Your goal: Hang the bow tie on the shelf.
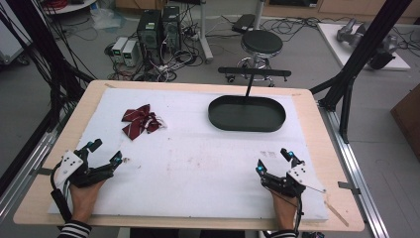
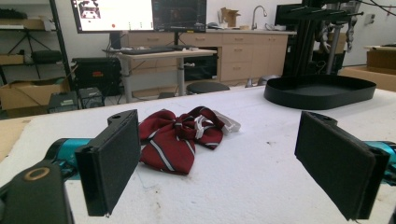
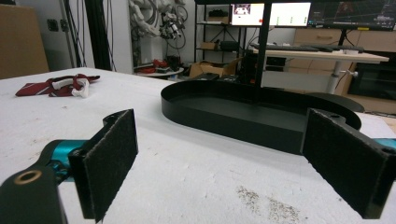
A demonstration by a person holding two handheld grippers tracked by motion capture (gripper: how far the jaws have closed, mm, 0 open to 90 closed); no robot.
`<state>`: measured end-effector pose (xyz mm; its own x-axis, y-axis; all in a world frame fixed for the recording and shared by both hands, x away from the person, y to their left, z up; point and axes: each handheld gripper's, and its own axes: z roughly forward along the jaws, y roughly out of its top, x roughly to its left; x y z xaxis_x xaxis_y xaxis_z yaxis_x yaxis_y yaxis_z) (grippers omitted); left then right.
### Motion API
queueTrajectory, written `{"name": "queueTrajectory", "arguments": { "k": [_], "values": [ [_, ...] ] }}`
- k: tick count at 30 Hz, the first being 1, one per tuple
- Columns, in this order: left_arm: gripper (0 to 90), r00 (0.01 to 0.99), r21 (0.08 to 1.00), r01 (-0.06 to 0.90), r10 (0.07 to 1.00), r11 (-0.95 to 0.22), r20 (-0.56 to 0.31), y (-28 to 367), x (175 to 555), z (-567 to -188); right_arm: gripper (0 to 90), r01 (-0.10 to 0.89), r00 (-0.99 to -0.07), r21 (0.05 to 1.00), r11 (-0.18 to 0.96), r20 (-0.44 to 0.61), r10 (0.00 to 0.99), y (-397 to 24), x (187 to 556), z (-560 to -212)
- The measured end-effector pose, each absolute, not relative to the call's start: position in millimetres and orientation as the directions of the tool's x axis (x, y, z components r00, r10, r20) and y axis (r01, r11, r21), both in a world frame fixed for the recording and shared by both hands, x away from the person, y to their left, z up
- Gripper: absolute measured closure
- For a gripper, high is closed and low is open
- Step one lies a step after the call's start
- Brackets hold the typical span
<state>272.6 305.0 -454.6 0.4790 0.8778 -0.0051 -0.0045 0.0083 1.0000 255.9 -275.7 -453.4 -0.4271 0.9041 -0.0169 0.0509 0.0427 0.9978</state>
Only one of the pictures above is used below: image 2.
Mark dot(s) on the open cardboard box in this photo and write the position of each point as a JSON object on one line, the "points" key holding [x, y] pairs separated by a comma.
{"points": [[229, 16]]}

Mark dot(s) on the black metal stand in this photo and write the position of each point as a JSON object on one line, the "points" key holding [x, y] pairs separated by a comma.
{"points": [[314, 34]]}

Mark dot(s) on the computer monitor with white screen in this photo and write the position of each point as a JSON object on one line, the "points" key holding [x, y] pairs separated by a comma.
{"points": [[112, 15]]}

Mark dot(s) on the black keyboard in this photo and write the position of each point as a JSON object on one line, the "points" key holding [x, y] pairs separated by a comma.
{"points": [[148, 50]]}

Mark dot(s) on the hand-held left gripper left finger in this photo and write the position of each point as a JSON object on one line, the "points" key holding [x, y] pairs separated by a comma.
{"points": [[110, 161]]}

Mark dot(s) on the computer monitor with dark screen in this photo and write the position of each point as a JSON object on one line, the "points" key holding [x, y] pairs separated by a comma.
{"points": [[179, 15]]}

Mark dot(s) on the red striped bow tie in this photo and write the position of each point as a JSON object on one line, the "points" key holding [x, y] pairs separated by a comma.
{"points": [[177, 140]]}

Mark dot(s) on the small grey device box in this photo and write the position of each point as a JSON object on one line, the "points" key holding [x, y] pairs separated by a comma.
{"points": [[91, 97]]}

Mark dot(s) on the large cardboard box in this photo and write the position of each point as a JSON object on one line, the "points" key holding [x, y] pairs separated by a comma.
{"points": [[31, 93]]}

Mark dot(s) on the black oval tray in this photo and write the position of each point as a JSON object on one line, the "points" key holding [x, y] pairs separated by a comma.
{"points": [[317, 91]]}

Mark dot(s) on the standing desk with grey legs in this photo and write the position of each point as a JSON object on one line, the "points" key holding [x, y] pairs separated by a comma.
{"points": [[168, 67]]}

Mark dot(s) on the metal sink faucet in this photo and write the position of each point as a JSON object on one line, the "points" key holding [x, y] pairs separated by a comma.
{"points": [[257, 15]]}

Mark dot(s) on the wooden cabinet with drawers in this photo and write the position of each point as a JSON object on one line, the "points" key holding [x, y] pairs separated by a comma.
{"points": [[249, 54]]}

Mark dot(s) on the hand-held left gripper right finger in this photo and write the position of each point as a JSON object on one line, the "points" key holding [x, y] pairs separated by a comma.
{"points": [[337, 161]]}

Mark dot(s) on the small black computer box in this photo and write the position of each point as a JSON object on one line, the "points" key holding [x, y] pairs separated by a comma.
{"points": [[63, 102]]}

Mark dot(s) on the black equipment case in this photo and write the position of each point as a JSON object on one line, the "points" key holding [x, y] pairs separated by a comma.
{"points": [[96, 74]]}

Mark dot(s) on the round black stool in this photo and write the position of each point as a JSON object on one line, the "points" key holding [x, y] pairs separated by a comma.
{"points": [[207, 87]]}

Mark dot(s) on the black metal shelf rack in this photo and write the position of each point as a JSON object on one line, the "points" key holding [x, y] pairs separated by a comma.
{"points": [[31, 43]]}

